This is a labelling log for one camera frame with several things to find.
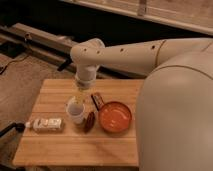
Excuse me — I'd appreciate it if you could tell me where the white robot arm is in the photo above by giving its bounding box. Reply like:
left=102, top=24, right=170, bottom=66
left=70, top=38, right=213, bottom=171

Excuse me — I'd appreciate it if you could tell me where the white mug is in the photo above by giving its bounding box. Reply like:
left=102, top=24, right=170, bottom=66
left=66, top=96, right=85, bottom=124

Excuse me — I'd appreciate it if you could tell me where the dark chocolate bar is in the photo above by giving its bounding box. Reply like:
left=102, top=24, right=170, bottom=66
left=91, top=93, right=104, bottom=110

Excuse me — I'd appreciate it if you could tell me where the brown oval snack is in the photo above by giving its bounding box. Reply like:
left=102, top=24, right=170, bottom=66
left=84, top=112, right=95, bottom=133

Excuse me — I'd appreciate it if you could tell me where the orange bowl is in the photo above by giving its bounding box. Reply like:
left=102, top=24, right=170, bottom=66
left=98, top=101, right=132, bottom=133

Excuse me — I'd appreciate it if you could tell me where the wooden table board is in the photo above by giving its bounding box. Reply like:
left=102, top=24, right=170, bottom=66
left=13, top=79, right=138, bottom=166

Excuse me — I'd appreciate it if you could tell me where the long metal rail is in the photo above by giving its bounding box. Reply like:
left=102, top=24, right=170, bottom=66
left=0, top=23, right=104, bottom=79

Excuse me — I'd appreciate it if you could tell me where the black handle at left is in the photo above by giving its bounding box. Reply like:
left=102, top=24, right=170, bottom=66
left=0, top=122, right=25, bottom=137

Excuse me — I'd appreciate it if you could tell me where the black cable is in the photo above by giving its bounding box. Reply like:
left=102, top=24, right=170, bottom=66
left=0, top=53, right=31, bottom=75

